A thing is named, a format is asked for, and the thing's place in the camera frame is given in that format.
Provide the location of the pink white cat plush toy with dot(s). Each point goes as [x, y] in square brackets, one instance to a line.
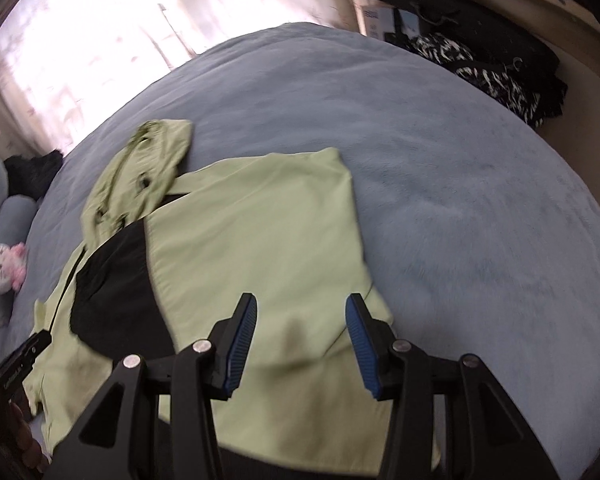
[2, 265]

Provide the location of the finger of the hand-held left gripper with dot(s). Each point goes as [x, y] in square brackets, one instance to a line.
[37, 344]

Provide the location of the floral curtain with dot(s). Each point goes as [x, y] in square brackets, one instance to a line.
[105, 35]

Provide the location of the person's left hand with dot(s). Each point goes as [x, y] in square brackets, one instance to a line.
[25, 435]

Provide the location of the green and black jacket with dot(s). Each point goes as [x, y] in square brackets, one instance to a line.
[255, 220]

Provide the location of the long black bag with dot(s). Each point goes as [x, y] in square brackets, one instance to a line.
[480, 30]

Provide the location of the white cardboard box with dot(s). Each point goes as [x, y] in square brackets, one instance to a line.
[375, 20]

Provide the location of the black fluffy cloth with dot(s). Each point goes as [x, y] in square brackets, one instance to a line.
[30, 172]

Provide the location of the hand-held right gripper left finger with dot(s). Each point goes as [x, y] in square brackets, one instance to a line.
[241, 345]

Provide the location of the blue printed box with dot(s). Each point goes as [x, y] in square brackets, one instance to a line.
[405, 20]

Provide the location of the black white patterned cloth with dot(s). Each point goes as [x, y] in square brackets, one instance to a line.
[495, 80]

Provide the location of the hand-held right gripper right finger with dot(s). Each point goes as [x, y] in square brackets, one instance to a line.
[360, 350]

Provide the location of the grey-blue bed blanket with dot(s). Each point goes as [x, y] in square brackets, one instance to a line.
[430, 185]

